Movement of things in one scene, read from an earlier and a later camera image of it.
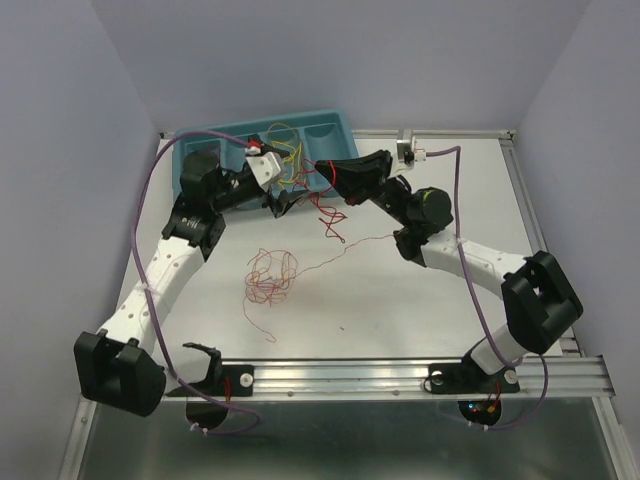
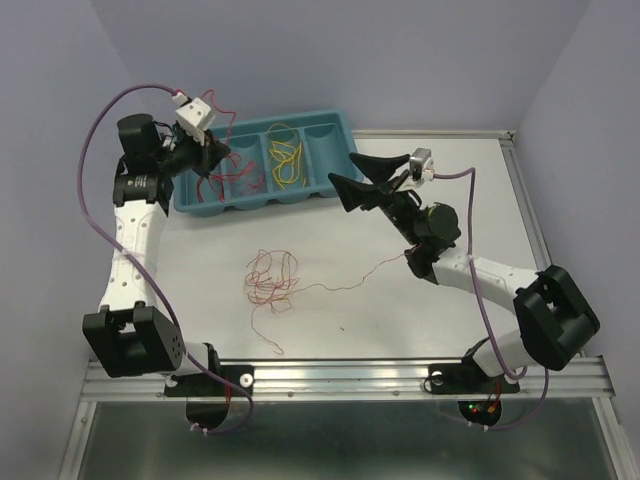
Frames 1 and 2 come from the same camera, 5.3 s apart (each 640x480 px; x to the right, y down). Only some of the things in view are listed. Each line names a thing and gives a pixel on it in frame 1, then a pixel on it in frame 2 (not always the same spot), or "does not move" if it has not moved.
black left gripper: (283, 200) → (211, 154)
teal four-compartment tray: (300, 140) does not move
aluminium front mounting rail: (569, 380) does not move
